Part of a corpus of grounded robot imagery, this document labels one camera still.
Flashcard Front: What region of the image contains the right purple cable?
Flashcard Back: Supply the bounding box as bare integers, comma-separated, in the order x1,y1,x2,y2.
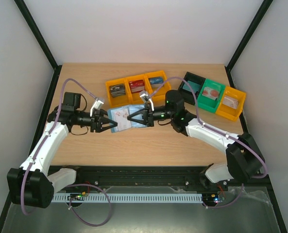
147,76,268,210

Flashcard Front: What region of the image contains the green plastic bin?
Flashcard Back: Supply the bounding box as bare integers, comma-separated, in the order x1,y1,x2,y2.
197,79,226,113

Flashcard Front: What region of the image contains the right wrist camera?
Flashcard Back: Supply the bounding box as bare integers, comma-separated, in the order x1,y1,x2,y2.
139,90,154,111

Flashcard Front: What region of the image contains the black left frame post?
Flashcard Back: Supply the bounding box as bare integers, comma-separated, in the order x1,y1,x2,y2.
14,0,62,71

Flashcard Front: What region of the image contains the black corner frame post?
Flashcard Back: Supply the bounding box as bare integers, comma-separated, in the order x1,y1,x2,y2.
226,0,274,71

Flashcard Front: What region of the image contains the black plastic bin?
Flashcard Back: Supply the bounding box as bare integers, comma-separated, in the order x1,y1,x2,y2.
178,72,206,105

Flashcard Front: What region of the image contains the yellow bin right group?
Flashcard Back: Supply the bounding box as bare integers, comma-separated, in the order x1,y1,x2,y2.
216,86,246,121

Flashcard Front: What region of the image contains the white slotted cable duct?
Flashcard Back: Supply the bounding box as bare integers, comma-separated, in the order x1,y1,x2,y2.
52,193,203,203

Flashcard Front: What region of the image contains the yellow bin left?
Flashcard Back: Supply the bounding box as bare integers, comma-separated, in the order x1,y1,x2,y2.
105,78,132,108

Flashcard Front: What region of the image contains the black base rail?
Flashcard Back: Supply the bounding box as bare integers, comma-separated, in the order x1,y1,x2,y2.
12,165,273,192

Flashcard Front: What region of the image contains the black card stack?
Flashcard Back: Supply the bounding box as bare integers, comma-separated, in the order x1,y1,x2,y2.
109,83,126,98

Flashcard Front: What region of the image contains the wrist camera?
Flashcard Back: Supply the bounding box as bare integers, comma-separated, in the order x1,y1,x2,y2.
139,90,154,111
90,98,104,117

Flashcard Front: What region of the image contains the purple cable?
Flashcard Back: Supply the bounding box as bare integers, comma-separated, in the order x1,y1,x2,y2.
147,76,268,210
20,78,113,227

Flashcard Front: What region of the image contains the teal card stack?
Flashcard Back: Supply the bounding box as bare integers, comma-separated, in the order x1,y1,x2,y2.
184,81,201,94

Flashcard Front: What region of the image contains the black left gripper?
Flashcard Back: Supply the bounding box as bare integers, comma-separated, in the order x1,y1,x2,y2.
75,109,118,133

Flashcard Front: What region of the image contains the red circle card stack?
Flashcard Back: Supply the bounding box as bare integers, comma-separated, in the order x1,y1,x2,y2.
202,86,220,100

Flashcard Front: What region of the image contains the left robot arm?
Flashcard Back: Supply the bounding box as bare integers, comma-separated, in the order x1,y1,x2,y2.
7,92,118,211

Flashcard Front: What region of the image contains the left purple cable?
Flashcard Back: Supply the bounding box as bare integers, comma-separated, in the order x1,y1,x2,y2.
20,78,113,227

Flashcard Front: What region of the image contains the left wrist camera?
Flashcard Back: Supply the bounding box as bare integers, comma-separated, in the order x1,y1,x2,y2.
90,98,104,117

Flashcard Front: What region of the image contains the blue card holder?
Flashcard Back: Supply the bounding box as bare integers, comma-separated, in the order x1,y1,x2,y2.
107,104,149,134

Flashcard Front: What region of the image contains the blue card stack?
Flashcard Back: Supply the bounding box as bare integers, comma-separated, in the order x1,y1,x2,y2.
148,76,164,88

